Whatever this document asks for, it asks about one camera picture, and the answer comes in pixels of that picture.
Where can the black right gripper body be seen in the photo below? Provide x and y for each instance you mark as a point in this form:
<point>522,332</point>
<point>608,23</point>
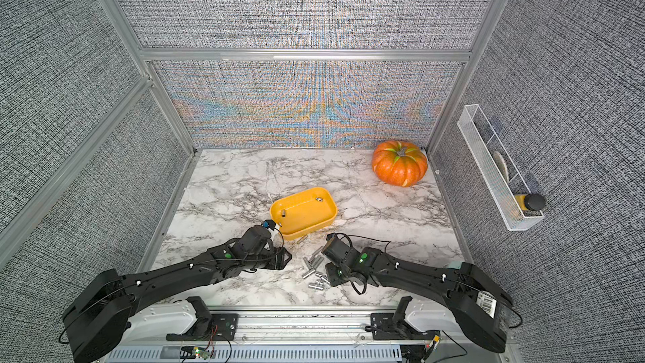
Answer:
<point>337,276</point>

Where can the silver socket long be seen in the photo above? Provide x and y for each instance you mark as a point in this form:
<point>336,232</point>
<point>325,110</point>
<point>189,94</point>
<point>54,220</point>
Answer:
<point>317,252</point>

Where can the yellow bottle black cap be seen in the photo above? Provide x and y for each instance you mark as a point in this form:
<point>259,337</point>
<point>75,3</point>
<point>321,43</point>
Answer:
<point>532,202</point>

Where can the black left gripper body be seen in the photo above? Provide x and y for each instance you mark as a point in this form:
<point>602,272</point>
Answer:
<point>268,259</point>

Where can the silver socket front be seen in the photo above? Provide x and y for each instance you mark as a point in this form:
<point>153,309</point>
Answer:
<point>316,286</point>

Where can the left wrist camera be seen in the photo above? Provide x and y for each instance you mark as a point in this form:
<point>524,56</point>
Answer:
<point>269,224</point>

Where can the clear wall shelf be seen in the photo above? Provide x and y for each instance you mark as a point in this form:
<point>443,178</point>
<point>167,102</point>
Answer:
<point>482,139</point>

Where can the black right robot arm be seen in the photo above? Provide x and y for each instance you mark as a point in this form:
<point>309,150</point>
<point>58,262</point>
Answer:
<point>475,300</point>

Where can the orange pumpkin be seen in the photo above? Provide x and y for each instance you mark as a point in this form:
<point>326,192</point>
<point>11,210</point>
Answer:
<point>399,163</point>

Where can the yellow storage box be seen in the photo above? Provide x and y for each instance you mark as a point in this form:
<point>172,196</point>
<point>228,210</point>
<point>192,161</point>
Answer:
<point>304,214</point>

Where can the teal cup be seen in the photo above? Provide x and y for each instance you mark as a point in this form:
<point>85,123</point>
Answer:
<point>454,265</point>

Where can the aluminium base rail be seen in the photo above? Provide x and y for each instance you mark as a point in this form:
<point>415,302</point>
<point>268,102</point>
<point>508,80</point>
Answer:
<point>320,334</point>

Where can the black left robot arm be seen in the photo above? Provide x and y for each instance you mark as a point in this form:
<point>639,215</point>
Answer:
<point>97,319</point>

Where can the round brush in shelf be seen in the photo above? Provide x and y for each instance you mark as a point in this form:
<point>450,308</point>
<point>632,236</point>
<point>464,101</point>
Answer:
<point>501,164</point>

